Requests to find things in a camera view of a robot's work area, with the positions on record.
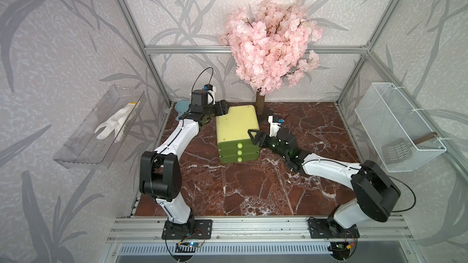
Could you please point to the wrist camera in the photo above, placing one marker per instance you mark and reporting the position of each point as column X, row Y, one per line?
column 275, row 121
column 211, row 90

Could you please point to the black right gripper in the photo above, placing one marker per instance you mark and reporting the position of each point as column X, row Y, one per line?
column 260, row 135

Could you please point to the green yellow drawer cabinet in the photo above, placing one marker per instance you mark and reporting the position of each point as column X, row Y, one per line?
column 233, row 140

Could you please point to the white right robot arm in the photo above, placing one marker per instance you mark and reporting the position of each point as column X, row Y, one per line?
column 375, row 193

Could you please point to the pink cherry blossom tree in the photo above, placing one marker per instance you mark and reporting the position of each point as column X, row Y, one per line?
column 270, row 47

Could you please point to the white glove on shelf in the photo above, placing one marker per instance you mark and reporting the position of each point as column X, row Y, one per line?
column 116, row 123

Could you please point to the aluminium front rail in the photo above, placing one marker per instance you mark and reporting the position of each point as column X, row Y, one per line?
column 253, row 229

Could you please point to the clear acrylic wall shelf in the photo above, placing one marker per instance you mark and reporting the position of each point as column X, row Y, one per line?
column 96, row 142

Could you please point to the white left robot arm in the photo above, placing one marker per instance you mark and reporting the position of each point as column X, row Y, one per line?
column 160, row 174

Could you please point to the white wire mesh basket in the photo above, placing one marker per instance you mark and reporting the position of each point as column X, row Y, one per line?
column 386, row 114

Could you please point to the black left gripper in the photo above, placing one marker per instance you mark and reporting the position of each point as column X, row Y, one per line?
column 222, row 108

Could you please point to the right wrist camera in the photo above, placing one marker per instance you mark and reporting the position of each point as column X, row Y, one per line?
column 275, row 121

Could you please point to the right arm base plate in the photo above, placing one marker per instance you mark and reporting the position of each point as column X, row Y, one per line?
column 329, row 229

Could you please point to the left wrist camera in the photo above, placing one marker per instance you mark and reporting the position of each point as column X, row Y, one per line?
column 211, row 90

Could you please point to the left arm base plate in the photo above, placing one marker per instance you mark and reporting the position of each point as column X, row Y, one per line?
column 193, row 229

